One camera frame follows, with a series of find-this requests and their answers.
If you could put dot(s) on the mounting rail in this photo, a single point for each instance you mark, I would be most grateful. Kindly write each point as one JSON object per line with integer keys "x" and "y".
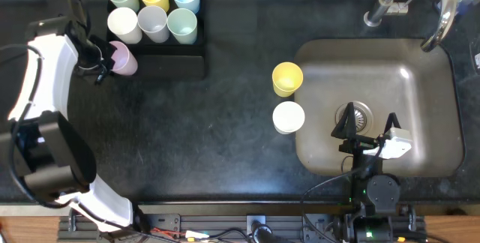
{"x": 217, "y": 224}

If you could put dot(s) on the black tray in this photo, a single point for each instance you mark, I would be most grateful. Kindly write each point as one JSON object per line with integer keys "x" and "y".
{"x": 172, "y": 66}
{"x": 201, "y": 29}

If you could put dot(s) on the steel tap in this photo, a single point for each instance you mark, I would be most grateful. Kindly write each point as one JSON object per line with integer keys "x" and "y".
{"x": 380, "y": 6}

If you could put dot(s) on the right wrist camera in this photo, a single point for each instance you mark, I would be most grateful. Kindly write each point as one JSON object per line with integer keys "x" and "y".
{"x": 393, "y": 143}

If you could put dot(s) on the white cup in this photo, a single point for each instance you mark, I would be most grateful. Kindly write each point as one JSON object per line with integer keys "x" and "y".
{"x": 123, "y": 23}
{"x": 288, "y": 117}

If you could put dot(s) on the steel sink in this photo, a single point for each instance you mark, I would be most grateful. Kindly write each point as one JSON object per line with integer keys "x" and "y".
{"x": 412, "y": 96}

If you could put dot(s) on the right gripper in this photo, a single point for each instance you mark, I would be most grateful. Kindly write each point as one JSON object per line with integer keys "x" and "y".
{"x": 352, "y": 146}

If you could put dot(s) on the grey cup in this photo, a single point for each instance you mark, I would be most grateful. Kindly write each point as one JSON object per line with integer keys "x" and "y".
{"x": 153, "y": 21}

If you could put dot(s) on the pink cup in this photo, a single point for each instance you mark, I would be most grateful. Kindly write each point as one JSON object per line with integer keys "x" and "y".
{"x": 125, "y": 61}

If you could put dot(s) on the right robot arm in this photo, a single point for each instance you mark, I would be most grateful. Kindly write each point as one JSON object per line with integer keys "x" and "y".
{"x": 382, "y": 192}

